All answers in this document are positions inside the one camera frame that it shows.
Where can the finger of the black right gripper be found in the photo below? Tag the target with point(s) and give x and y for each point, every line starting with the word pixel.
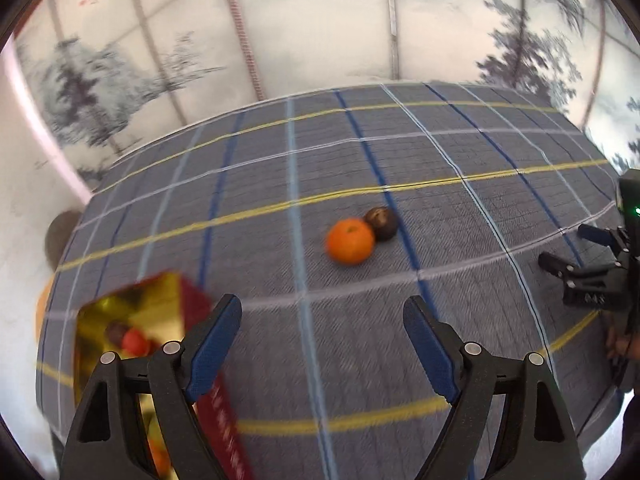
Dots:
pixel 602 237
pixel 557 266

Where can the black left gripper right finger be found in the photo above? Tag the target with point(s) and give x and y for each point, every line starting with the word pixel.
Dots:
pixel 535 439

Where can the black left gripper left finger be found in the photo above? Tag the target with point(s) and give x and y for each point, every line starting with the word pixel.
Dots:
pixel 107 439

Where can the dark brown passion fruit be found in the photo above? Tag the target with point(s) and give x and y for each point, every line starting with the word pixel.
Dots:
pixel 115 333
pixel 383 222

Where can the person right hand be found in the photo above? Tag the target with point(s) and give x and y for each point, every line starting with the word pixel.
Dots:
pixel 620 349

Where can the small orange tangerine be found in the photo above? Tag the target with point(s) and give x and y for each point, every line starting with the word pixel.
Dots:
pixel 160 458

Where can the red tomato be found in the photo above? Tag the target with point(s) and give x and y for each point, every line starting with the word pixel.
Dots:
pixel 136 344

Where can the gold metal tray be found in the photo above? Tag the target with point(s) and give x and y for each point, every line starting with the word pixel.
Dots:
pixel 135 321

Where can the orange cushion stool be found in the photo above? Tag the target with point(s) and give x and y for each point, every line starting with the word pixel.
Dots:
pixel 41 306

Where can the grey millstone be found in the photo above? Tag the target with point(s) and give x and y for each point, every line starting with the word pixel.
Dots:
pixel 58 234

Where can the grey plaid tablecloth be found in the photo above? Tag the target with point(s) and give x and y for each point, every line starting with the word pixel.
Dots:
pixel 322 377

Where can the painted folding screen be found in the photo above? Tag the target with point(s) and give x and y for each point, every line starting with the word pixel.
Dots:
pixel 103 77

